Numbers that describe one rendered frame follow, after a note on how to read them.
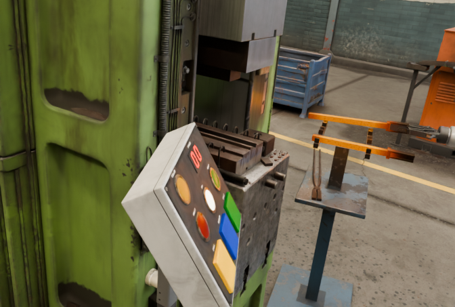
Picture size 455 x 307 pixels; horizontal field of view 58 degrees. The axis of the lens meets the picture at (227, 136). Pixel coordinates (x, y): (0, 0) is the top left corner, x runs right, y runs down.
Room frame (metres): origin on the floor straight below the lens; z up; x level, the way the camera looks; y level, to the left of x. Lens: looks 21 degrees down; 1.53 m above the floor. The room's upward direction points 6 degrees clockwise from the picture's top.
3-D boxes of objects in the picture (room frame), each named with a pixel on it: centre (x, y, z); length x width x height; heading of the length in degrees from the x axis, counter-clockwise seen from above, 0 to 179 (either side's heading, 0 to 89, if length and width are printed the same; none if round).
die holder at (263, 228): (1.45, 0.08, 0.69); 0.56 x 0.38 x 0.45; 62
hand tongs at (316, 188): (1.87, -0.46, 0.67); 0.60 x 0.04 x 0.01; 170
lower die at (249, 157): (1.40, 0.10, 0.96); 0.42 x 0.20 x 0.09; 62
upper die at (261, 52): (1.40, 0.10, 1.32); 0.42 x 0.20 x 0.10; 62
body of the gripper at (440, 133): (1.72, -0.91, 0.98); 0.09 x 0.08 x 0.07; 71
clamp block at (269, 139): (1.48, -0.11, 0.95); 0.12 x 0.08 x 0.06; 62
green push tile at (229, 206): (0.86, -0.03, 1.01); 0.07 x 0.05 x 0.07; 177
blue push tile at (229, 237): (0.76, -0.02, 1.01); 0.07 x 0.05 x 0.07; 177
